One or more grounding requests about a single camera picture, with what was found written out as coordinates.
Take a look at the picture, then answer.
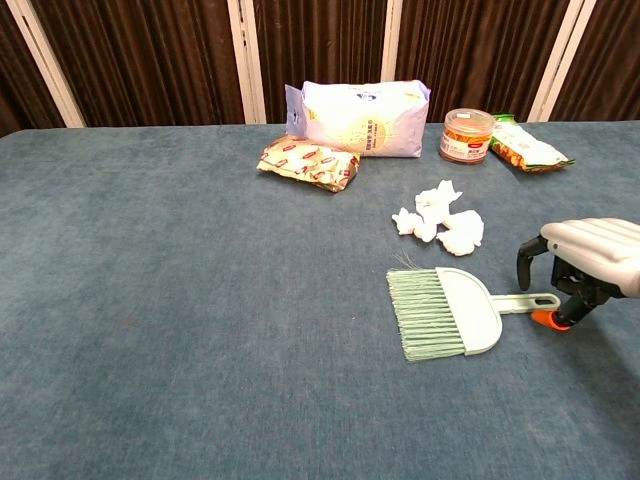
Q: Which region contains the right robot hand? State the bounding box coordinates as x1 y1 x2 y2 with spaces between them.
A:
516 217 640 334

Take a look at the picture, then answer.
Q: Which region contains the green hand brush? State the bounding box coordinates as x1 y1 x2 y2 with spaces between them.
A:
385 266 562 364

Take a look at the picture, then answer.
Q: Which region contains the green white snack bag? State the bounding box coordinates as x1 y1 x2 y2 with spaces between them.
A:
488 113 576 174

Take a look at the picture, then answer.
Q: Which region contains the round clear snack jar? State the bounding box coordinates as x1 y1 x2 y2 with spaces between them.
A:
438 106 497 166

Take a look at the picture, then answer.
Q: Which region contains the white purple tissue pack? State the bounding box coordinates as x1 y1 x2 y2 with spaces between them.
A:
284 79 432 159

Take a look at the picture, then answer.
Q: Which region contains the red cream snack packet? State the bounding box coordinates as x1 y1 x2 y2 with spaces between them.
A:
256 136 362 194

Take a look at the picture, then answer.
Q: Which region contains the blue felt table cover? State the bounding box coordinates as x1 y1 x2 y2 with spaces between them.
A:
0 119 640 480

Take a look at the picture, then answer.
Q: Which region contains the dark brown curtain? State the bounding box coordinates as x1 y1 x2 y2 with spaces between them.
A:
0 0 640 139

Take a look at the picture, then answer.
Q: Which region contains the white partition frame post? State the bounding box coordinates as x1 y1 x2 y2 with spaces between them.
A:
526 0 600 124
379 0 404 84
5 0 87 129
226 0 268 126

